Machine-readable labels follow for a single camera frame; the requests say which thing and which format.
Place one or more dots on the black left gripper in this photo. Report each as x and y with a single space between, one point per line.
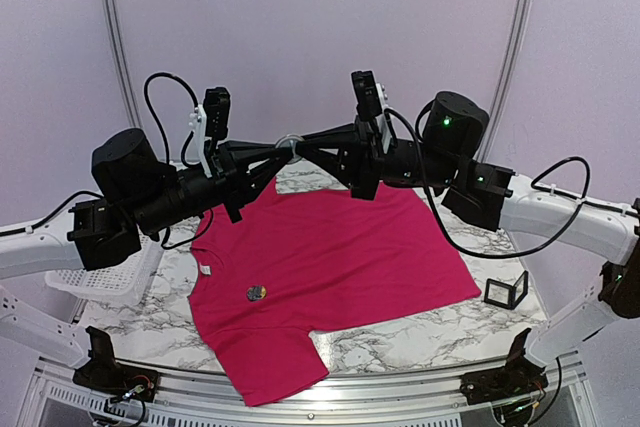
231 170

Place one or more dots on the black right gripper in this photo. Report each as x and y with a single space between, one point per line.
364 175

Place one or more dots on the gold brooch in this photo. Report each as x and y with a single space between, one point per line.
290 143

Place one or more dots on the magenta t-shirt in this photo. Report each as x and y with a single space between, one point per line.
328 262

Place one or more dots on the silver round brooch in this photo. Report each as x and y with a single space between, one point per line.
256 293

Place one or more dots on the black brooch box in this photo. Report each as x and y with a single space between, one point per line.
504 295

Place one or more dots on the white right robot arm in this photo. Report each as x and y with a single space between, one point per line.
496 198

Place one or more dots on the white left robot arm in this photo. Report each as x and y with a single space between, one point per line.
140 196

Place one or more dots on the white shirt neck label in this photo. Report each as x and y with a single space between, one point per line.
205 270

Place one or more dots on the white plastic basket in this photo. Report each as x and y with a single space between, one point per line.
124 284

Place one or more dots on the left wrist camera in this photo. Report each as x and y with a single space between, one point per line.
209 125

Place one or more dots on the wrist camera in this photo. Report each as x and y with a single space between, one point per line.
371 105
209 125

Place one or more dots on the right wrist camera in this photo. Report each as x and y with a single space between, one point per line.
371 105

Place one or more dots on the aluminium left corner post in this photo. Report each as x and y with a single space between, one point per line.
113 17

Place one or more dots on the aluminium corner post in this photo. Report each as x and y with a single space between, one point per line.
113 17
514 44

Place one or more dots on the aluminium right corner post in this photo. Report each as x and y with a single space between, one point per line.
514 44

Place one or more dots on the aluminium front frame rail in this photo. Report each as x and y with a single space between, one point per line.
424 397

